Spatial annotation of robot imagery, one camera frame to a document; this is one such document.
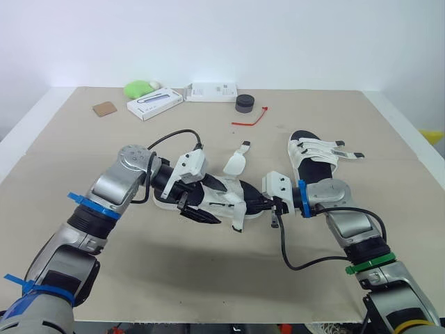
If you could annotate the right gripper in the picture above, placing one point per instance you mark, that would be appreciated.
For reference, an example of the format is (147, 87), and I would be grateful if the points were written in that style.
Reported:
(281, 205)

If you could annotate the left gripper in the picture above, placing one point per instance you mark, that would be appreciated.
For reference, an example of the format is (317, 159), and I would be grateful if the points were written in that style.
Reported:
(182, 193)

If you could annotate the white sandal with black insole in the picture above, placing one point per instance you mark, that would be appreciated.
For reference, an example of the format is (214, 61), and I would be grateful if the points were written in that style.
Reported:
(227, 203)
(313, 163)

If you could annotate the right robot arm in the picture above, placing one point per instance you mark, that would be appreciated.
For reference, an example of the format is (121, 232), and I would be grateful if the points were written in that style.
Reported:
(358, 222)

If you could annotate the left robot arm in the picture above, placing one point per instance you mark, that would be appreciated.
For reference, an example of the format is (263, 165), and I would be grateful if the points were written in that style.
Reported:
(111, 188)

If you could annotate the red zip tie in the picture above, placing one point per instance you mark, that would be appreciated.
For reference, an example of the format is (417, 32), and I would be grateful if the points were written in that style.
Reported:
(255, 118)

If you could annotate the dark grey cylinder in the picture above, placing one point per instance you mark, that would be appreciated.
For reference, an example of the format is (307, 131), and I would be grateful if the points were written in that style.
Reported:
(244, 104)

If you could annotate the white box with blue print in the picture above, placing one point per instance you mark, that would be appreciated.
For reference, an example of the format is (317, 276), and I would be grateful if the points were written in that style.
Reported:
(154, 103)

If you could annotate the plain white flat box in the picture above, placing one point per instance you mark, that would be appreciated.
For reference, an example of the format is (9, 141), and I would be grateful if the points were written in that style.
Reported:
(210, 92)

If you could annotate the small white rounded object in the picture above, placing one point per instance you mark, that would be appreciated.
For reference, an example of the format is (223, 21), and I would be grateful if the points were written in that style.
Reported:
(155, 84)

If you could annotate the green rounded case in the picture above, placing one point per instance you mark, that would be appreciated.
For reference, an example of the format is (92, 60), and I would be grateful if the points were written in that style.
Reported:
(136, 89)

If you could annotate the brown square coaster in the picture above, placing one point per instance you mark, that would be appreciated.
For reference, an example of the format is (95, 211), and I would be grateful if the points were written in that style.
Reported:
(104, 109)

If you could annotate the yellow object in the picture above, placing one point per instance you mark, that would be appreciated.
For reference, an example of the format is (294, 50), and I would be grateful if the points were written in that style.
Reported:
(434, 136)

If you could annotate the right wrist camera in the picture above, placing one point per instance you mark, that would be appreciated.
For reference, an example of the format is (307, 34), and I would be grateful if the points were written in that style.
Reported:
(278, 186)

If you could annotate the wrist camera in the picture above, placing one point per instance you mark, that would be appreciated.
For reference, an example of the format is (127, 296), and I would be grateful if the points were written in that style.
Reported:
(278, 186)
(194, 165)

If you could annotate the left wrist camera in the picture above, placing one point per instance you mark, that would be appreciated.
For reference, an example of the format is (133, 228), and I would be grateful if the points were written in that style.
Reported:
(194, 165)

